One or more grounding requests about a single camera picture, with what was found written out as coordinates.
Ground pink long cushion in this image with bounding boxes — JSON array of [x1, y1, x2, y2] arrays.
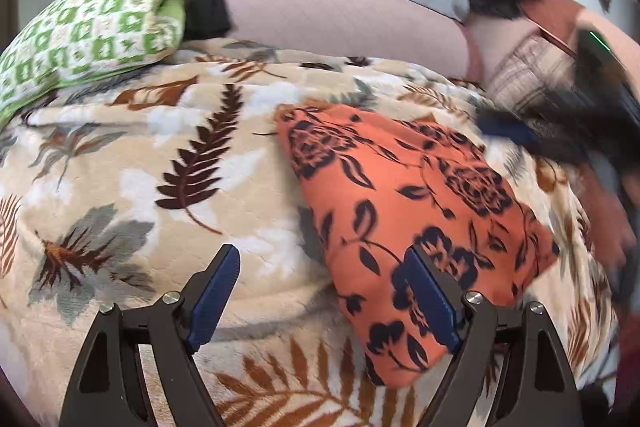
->
[[220, 0, 483, 80]]

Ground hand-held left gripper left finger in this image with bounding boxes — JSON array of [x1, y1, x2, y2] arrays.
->
[[59, 244, 242, 427]]

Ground leaf print blanket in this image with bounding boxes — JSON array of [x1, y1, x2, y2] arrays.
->
[[0, 39, 626, 427]]

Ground person's right hand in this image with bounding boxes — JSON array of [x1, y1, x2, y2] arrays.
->
[[585, 157, 633, 273]]

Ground beige striped cloth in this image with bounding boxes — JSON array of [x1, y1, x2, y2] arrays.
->
[[485, 32, 581, 112]]

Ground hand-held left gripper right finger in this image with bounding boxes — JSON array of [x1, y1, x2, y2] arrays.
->
[[402, 247, 586, 427]]

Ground orange floral pillow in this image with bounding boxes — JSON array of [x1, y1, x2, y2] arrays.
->
[[274, 103, 561, 389]]

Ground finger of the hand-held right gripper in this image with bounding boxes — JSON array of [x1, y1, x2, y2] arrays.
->
[[475, 107, 591, 168]]

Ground salmon cloth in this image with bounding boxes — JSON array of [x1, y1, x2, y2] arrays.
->
[[520, 0, 586, 58]]

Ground green patterned pillow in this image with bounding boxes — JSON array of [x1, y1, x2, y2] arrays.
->
[[0, 0, 187, 128]]

